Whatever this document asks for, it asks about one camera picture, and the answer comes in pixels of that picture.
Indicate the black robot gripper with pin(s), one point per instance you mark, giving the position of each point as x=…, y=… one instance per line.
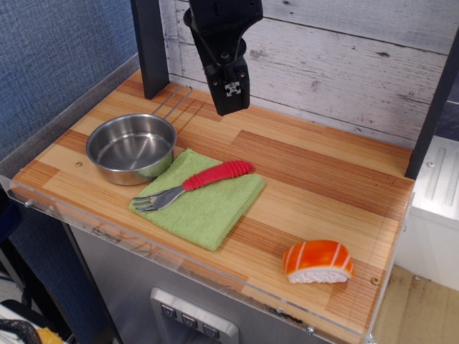
x=217, y=28

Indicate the orange salmon sushi toy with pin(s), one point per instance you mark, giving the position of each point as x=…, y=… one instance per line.
x=319, y=261

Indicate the green microfiber cloth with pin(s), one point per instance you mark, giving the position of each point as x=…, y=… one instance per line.
x=204, y=216

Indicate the clear acrylic table guard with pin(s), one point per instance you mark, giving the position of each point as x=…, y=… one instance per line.
x=248, y=264

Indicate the stainless steel cabinet front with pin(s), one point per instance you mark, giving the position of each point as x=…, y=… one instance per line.
x=125, y=280

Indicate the silver control panel with buttons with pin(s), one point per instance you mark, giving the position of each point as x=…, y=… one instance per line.
x=181, y=321

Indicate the white ribbed appliance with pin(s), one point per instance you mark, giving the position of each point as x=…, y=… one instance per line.
x=428, y=245

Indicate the left black vertical post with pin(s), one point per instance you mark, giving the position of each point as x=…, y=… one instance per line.
x=151, y=46

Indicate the steel saucepan with handle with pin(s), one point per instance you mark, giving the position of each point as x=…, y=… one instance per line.
x=135, y=148

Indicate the red handled metal fork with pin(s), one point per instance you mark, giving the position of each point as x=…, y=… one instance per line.
x=162, y=199

